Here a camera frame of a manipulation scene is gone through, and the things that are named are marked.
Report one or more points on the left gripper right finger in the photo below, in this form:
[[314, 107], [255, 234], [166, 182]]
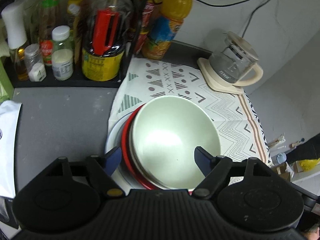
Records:
[[216, 171]]

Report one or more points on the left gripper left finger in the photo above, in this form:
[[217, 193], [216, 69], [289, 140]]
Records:
[[100, 170]]

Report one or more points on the white plate blue lettering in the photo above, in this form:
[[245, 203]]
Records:
[[112, 141]]

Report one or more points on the pale green bowl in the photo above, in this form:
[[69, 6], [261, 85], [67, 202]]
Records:
[[150, 180], [174, 168]]

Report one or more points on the black metal kitchen rack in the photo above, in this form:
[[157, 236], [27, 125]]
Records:
[[71, 42]]

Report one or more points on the patterned fringed table cloth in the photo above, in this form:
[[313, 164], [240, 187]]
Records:
[[238, 125]]

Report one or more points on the light blue bottle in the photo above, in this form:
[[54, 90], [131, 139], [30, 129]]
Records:
[[281, 158]]

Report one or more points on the cream kettle base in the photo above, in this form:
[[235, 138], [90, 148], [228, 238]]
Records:
[[215, 82]]

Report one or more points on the glass electric kettle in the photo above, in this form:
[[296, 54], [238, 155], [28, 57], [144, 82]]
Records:
[[237, 63]]

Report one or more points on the white paper package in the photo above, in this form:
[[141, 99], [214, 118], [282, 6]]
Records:
[[9, 118]]

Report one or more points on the clear spice jar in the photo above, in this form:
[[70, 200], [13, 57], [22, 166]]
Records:
[[34, 63]]

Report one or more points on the white cap small bottle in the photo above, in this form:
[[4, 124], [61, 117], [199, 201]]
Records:
[[62, 53]]

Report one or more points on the green carton box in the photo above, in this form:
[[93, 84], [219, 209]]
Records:
[[6, 88]]

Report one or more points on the dark soy sauce bottle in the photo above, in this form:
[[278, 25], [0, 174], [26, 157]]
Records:
[[104, 44]]

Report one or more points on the red drink can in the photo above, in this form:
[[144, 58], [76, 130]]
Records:
[[146, 15]]

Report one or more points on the orange juice bottle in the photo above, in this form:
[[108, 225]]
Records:
[[165, 27]]

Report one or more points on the green label sauce bottle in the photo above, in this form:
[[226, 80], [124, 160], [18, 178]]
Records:
[[49, 19]]

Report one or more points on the white spray bottle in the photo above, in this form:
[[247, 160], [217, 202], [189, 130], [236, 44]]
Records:
[[12, 16]]

